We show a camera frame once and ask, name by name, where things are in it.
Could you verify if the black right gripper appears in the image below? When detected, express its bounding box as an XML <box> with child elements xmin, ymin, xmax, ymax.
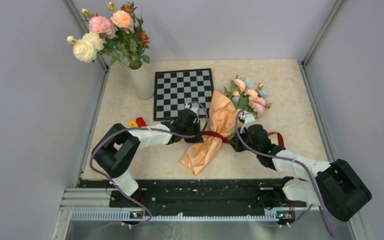
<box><xmin>229</xmin><ymin>126</ymin><xmax>261</xmax><ymax>155</ymax></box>

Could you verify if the dark red ribbon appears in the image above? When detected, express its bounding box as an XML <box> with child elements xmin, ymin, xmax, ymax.
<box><xmin>202</xmin><ymin>131</ymin><xmax>285</xmax><ymax>147</ymax></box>

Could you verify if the orange paper bouquet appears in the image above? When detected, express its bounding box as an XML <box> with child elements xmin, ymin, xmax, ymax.
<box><xmin>179</xmin><ymin>75</ymin><xmax>271</xmax><ymax>175</ymax></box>

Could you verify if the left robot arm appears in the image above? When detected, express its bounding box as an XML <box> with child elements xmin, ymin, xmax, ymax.
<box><xmin>91</xmin><ymin>104</ymin><xmax>204</xmax><ymax>207</ymax></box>

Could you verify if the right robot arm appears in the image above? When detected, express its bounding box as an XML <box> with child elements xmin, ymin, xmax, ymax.
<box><xmin>228</xmin><ymin>124</ymin><xmax>373</xmax><ymax>222</ymax></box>

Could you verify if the white ceramic vase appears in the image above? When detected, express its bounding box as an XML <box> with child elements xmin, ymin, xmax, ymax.
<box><xmin>129</xmin><ymin>63</ymin><xmax>154</xmax><ymax>100</ymax></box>

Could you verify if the flower bunch in vase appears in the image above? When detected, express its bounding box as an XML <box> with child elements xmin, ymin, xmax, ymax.
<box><xmin>66</xmin><ymin>1</ymin><xmax>151</xmax><ymax>70</ymax></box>

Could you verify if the black white checkerboard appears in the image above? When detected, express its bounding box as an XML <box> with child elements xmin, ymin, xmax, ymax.
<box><xmin>153</xmin><ymin>68</ymin><xmax>214</xmax><ymax>121</ymax></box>

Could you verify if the red yellow toy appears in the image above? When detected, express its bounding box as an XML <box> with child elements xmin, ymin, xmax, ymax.
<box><xmin>128</xmin><ymin>117</ymin><xmax>147</xmax><ymax>128</ymax></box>

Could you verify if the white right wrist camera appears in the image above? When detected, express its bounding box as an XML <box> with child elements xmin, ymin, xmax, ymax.
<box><xmin>239</xmin><ymin>113</ymin><xmax>256</xmax><ymax>134</ymax></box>

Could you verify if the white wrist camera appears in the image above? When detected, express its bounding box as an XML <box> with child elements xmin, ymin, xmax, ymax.
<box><xmin>184</xmin><ymin>102</ymin><xmax>200</xmax><ymax>117</ymax></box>
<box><xmin>239</xmin><ymin>113</ymin><xmax>256</xmax><ymax>134</ymax></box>

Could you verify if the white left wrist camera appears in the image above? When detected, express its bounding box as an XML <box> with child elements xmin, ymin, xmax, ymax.
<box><xmin>184</xmin><ymin>102</ymin><xmax>200</xmax><ymax>117</ymax></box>

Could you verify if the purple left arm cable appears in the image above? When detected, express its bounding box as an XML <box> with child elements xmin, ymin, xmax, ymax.
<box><xmin>88</xmin><ymin>100</ymin><xmax>209</xmax><ymax>229</ymax></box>

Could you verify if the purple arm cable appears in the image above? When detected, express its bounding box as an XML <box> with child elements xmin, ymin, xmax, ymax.
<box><xmin>88</xmin><ymin>100</ymin><xmax>209</xmax><ymax>229</ymax></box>
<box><xmin>234</xmin><ymin>109</ymin><xmax>339</xmax><ymax>239</ymax></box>

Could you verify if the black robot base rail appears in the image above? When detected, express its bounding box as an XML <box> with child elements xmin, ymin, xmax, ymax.
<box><xmin>79</xmin><ymin>178</ymin><xmax>307</xmax><ymax>219</ymax></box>

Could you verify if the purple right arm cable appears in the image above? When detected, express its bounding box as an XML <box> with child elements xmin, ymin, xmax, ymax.
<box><xmin>234</xmin><ymin>109</ymin><xmax>339</xmax><ymax>239</ymax></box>

